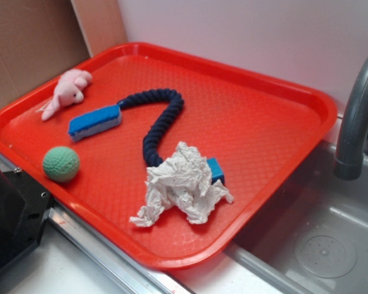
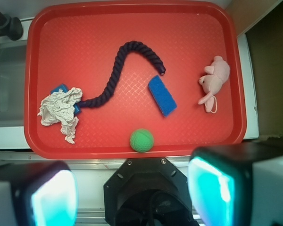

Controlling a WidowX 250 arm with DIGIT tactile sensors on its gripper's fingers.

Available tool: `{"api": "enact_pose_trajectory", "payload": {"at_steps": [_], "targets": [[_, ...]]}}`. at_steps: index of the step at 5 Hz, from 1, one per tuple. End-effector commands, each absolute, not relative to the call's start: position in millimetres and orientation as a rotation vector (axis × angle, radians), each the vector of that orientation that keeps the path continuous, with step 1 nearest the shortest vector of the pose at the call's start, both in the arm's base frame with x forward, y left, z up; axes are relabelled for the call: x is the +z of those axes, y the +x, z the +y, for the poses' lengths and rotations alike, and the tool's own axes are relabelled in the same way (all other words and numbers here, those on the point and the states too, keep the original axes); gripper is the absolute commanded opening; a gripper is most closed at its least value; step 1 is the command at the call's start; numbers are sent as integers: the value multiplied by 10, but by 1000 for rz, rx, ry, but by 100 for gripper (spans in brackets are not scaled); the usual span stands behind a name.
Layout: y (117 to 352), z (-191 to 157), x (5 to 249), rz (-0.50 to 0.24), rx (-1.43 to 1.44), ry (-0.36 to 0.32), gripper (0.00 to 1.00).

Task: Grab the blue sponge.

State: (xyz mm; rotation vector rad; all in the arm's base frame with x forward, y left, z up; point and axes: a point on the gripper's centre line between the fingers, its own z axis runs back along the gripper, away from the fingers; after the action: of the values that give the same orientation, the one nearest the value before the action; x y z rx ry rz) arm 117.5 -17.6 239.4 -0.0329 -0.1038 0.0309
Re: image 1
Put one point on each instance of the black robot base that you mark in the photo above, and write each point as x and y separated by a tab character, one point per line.
24	207

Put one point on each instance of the blue sponge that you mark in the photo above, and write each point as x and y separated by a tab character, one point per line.
94	122

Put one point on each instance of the red plastic tray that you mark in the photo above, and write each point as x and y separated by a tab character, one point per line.
258	128

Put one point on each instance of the crumpled white paper towel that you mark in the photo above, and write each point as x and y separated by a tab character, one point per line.
183	180

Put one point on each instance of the small blue block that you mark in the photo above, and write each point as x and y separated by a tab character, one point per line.
216	170

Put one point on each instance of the green dimpled ball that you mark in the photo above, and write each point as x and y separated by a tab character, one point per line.
61	164

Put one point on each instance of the pink plush toy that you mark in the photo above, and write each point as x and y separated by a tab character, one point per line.
68	91

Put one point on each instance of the grey plastic sink basin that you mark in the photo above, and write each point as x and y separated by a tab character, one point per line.
311	236

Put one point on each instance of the brown cardboard panel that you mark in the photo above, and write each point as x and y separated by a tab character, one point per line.
41	39

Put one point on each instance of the grey faucet spout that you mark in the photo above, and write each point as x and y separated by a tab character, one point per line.
352	143

